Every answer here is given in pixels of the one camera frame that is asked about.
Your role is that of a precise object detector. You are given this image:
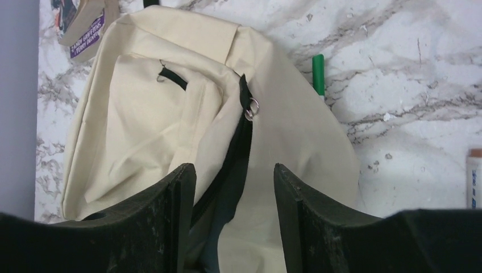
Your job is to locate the Little Women book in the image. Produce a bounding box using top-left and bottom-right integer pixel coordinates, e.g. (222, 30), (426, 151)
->
(51, 0), (105, 46)

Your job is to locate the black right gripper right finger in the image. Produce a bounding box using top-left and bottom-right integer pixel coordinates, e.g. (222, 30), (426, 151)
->
(274, 164), (481, 272)

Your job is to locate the purple Griffiths Denton book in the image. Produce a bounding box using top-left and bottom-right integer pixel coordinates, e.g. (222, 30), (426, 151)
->
(62, 0), (119, 62)

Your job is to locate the white pen brown cap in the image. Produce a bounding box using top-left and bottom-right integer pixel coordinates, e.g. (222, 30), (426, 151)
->
(466, 148), (481, 209)

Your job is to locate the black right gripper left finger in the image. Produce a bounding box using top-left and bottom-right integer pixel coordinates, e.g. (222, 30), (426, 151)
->
(1, 163), (196, 272)

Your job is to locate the green marker pen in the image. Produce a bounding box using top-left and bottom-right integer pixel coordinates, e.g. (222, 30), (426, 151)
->
(311, 54), (325, 101)

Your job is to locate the cream canvas backpack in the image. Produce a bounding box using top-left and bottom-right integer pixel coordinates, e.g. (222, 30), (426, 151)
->
(61, 5), (360, 272)

